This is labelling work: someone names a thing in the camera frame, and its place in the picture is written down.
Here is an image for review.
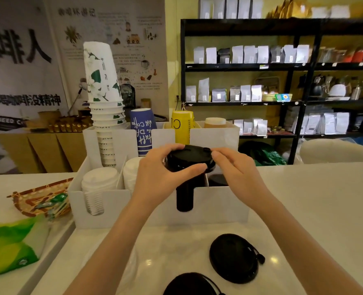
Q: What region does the stack of green-print paper cups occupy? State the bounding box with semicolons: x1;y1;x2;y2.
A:
83;41;127;168

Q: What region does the white banner with black characters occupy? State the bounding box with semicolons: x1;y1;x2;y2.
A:
0;0;70;132

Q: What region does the cardboard display counter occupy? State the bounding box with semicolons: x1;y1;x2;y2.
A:
0;132;88;174

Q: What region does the black kettle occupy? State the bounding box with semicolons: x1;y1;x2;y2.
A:
310;75;328;96

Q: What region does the white cup and lid organizer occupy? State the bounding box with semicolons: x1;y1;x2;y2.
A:
68;120;250;229

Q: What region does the white kettle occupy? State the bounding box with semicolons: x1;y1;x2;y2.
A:
328;84;347;97

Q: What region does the bundle of green sachets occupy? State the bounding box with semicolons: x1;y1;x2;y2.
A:
34;193;70;212

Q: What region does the row of jars and red tins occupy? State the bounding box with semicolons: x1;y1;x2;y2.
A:
318;45;363;64

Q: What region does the row of white and silver bags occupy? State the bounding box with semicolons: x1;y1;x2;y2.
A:
186;77;263;103

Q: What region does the person's left forearm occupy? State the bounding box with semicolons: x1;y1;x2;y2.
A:
63;196;170;295

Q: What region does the green plastic bag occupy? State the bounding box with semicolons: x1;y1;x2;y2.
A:
238;140;288;167

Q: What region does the cluster of large white bags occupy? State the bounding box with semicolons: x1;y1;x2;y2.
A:
299;112;350;135

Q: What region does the person's right forearm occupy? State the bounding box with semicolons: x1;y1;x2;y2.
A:
250;195;363;295

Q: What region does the woven bamboo tray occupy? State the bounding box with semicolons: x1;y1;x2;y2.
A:
7;178;75;218

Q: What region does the row of tall white bags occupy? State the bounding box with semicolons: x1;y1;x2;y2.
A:
199;0;264;19

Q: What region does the cluster of small white pouches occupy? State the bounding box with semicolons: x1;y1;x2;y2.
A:
233;118;269;137

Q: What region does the row of white and grey bags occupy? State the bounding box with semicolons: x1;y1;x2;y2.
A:
193;44;310;64

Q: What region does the person's right hand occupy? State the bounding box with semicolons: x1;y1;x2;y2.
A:
210;147;273;209

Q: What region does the white illustrated poster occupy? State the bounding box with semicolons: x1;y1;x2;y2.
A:
43;0;170;119

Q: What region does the green tissue pack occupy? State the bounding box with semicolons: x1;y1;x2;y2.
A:
0;215;50;280

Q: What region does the row of gold packets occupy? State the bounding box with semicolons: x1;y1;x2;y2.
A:
47;116;93;133

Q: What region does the stack of brown paper cups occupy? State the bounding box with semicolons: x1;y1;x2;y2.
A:
204;117;227;129

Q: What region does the row of gold bags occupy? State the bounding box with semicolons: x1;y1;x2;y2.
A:
266;0;312;19

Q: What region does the brown paper container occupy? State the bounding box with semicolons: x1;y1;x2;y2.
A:
37;109;61;122

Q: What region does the person's left hand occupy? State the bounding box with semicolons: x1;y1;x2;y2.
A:
131;143;208;212

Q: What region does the short black lid stack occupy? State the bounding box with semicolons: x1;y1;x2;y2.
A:
207;173;228;187

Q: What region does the black metal shelf rack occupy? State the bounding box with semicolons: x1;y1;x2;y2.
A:
180;17;363;165

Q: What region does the stack of blue paper cups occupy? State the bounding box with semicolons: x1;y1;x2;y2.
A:
129;108;157;157

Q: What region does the white desk lamp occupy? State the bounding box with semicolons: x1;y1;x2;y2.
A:
68;78;88;116

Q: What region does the stack of yellow paper cups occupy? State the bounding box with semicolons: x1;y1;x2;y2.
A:
171;110;196;145

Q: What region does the white chair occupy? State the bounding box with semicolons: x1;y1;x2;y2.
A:
299;138;363;165

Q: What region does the black coffee bag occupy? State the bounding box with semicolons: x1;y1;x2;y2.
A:
120;84;136;109

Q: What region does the white flat pouch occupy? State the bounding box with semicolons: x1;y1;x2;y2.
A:
311;6;329;19
330;5;351;19

